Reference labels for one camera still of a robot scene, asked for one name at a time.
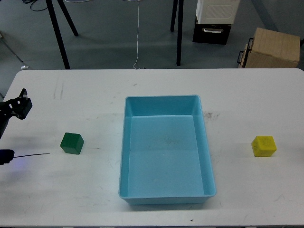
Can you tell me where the blue plastic box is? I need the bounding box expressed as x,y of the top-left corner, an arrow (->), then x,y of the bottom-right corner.
119,95 -> 217,205

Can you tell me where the black table leg right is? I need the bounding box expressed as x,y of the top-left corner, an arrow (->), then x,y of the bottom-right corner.
176,0 -> 184,66

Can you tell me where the black cable tie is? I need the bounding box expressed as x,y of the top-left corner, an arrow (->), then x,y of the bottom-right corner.
13,153 -> 50,158

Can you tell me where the yellow cube block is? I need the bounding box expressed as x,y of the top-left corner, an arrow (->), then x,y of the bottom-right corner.
251,135 -> 277,157

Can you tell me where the black drawer box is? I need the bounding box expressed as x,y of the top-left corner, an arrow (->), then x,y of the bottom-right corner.
192,19 -> 232,45

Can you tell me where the black table leg rear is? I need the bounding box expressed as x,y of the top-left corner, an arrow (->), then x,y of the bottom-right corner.
170,0 -> 178,32

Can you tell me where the black table leg slanted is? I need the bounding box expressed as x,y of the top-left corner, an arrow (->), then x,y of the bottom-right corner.
58,0 -> 78,37

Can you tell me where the black table leg left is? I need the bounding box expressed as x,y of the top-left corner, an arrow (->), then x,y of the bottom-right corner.
46,0 -> 70,69

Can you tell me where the black table leg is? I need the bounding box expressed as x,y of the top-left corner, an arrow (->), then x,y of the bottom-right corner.
46,0 -> 70,69
176,0 -> 184,66
170,0 -> 178,32

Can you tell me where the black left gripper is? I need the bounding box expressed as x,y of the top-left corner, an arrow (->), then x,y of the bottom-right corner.
0,88 -> 32,137

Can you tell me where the white hanging cable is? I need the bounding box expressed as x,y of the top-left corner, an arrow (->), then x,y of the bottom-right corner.
127,0 -> 147,70

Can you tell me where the green cube block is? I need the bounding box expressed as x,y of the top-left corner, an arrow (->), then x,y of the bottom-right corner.
60,133 -> 84,155

